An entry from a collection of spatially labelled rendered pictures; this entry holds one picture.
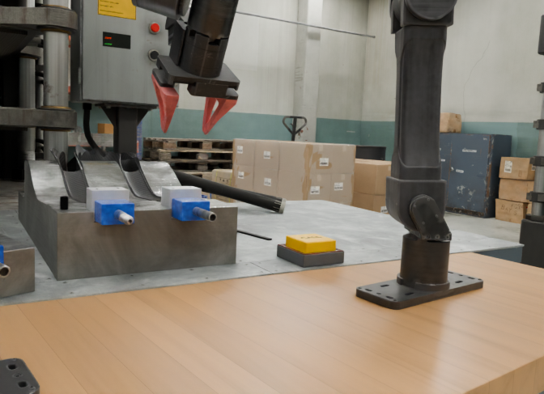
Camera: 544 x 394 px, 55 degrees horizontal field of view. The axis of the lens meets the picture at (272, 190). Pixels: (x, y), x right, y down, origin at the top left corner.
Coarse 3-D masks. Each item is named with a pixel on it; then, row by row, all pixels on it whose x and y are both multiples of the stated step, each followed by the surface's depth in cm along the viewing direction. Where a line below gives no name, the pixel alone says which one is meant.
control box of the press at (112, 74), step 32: (96, 0) 149; (128, 0) 153; (96, 32) 150; (128, 32) 154; (160, 32) 159; (96, 64) 151; (128, 64) 155; (96, 96) 152; (128, 96) 156; (128, 128) 162
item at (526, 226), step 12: (540, 24) 412; (540, 36) 411; (540, 48) 410; (540, 84) 414; (540, 120) 414; (540, 132) 417; (540, 144) 417; (540, 156) 415; (540, 168) 417; (540, 180) 418; (540, 192) 418; (540, 204) 419; (528, 216) 425; (540, 216) 418; (528, 228) 421; (540, 228) 413; (528, 240) 422; (540, 240) 413; (528, 252) 422; (540, 252) 413; (528, 264) 422; (540, 264) 413
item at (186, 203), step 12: (168, 192) 76; (180, 192) 77; (192, 192) 78; (168, 204) 76; (180, 204) 73; (192, 204) 73; (204, 204) 74; (180, 216) 73; (192, 216) 74; (204, 216) 70; (216, 216) 69
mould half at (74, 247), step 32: (32, 160) 95; (32, 192) 89; (64, 192) 89; (160, 192) 96; (32, 224) 89; (64, 224) 68; (96, 224) 70; (160, 224) 75; (192, 224) 77; (224, 224) 80; (64, 256) 68; (96, 256) 71; (128, 256) 73; (160, 256) 75; (192, 256) 78; (224, 256) 80
